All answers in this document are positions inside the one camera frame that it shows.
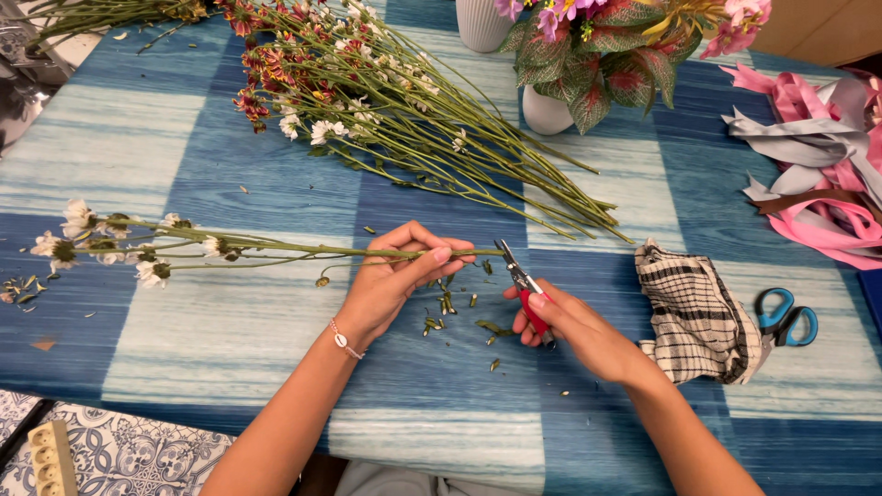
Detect person's left hand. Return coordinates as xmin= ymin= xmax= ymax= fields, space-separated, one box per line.
xmin=335 ymin=220 xmax=477 ymax=349

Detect person's right hand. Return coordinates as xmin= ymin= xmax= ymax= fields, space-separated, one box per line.
xmin=503 ymin=278 xmax=656 ymax=387

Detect red handled floral snips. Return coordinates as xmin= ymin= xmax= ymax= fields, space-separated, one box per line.
xmin=493 ymin=239 xmax=556 ymax=349

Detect white daisy flower stem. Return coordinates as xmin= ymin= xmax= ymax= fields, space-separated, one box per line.
xmin=30 ymin=199 xmax=505 ymax=289

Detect blue checked tablecloth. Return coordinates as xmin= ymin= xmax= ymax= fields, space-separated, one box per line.
xmin=0 ymin=0 xmax=882 ymax=496

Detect pile of cut stem scraps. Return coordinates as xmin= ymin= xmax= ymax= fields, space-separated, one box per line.
xmin=420 ymin=258 xmax=514 ymax=373

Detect checked black and cream cloth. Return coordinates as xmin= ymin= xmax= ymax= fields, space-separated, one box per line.
xmin=634 ymin=238 xmax=774 ymax=385

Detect bunch of mixed cut flowers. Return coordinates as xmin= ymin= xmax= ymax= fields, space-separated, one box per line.
xmin=217 ymin=0 xmax=635 ymax=244

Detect white smooth vase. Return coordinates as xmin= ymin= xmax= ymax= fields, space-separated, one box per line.
xmin=521 ymin=84 xmax=575 ymax=136

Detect artificial pink flower arrangement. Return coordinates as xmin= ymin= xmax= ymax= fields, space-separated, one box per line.
xmin=493 ymin=0 xmax=773 ymax=136

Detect white ribbed vase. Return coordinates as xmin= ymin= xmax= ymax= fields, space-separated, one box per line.
xmin=455 ymin=0 xmax=516 ymax=54

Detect heap of pink grey ribbons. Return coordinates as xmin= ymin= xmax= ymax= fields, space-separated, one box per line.
xmin=719 ymin=62 xmax=882 ymax=271

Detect pile of leaf scraps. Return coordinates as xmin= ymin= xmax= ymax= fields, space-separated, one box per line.
xmin=0 ymin=273 xmax=62 ymax=314

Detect beige power strip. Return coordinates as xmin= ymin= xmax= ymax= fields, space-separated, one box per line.
xmin=26 ymin=419 xmax=79 ymax=496

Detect bunch of green stems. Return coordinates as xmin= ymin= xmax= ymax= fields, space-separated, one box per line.
xmin=28 ymin=0 xmax=211 ymax=55

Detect clear plastic wrap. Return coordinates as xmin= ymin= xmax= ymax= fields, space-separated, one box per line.
xmin=0 ymin=14 xmax=77 ymax=156

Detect shell bead bracelet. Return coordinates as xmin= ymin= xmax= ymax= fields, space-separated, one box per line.
xmin=328 ymin=318 xmax=365 ymax=361

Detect blue handled scissors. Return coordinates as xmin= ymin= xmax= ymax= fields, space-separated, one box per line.
xmin=754 ymin=287 xmax=820 ymax=348

